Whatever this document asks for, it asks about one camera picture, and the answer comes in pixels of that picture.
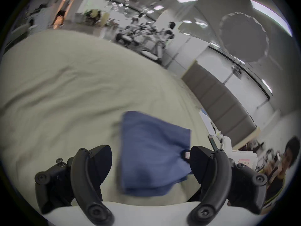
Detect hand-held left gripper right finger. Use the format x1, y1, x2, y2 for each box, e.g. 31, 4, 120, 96
187, 146, 268, 226

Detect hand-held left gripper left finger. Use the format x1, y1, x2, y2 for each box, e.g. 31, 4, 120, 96
34, 145, 115, 226

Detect grey padded headboard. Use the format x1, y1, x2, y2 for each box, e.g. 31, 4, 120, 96
181, 60, 257, 148

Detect blue garment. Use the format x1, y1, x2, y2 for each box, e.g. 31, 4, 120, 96
119, 111, 193, 197

